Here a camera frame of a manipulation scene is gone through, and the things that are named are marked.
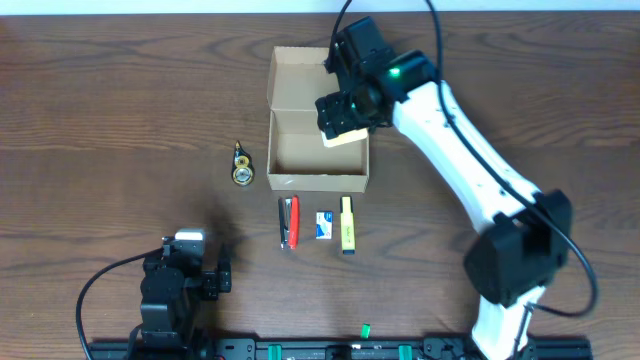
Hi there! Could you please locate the yellow sticky note pad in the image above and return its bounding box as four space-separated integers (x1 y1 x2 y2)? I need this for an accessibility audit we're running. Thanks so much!
321 128 369 148

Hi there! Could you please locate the blue white staples box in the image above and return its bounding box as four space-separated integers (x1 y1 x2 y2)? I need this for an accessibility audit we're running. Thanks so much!
316 211 333 240

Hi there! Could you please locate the yellow highlighter marker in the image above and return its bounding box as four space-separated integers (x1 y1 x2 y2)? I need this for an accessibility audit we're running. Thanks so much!
340 196 356 255

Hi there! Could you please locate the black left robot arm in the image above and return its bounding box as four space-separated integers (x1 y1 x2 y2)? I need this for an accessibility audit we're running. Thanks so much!
140 250 232 359

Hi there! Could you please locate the yellow correction tape dispenser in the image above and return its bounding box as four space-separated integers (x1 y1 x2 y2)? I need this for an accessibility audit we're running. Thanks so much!
231 141 255 187

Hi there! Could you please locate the black mounting rail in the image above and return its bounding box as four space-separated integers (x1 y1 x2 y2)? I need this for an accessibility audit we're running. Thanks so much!
87 335 594 360

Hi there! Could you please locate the small green block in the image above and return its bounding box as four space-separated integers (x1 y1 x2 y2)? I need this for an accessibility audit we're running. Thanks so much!
360 323 371 339

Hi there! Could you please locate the red and black stapler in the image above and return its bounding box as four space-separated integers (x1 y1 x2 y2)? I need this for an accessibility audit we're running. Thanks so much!
278 195 300 250

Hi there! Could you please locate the cardboard box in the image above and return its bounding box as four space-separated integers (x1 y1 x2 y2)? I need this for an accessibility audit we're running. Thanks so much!
266 46 369 193

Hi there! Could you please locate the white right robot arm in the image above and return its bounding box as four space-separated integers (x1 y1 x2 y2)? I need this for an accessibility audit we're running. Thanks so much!
316 48 572 359

